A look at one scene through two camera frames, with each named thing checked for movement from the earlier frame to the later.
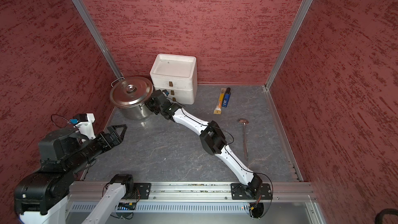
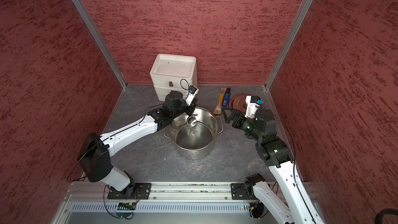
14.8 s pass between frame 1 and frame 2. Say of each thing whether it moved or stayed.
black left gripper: moved
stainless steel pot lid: moved
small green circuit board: stayed
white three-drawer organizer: stayed
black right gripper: moved
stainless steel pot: moved
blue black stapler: stayed
